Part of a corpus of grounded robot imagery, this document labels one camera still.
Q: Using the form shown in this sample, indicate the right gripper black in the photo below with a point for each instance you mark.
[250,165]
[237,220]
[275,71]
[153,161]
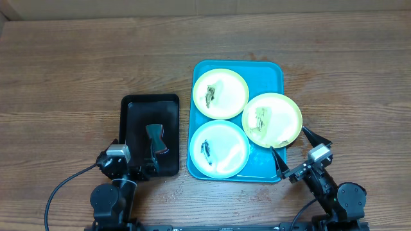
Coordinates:
[295,172]

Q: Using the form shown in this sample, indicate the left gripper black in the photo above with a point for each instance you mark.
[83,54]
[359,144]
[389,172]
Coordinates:
[150,164]

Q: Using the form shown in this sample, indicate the green orange scrub sponge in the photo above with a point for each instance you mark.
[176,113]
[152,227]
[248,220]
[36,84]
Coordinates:
[155,134]

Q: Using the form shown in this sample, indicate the yellow-green plate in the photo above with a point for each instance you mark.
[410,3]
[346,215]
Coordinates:
[272,120]
[220,94]

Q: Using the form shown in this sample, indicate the light blue plate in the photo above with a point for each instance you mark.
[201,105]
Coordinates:
[219,149]

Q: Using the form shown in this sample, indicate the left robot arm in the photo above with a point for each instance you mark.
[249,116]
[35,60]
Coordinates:
[112,203]

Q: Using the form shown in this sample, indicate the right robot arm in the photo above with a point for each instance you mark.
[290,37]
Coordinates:
[343,204]

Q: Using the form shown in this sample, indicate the black plastic tray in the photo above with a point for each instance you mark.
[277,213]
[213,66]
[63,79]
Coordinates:
[138,111]

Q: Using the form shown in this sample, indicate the teal plastic tray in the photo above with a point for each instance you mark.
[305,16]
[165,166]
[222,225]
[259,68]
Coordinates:
[261,77]

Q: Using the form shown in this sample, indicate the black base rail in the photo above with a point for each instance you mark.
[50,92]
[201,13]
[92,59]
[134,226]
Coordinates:
[224,227]

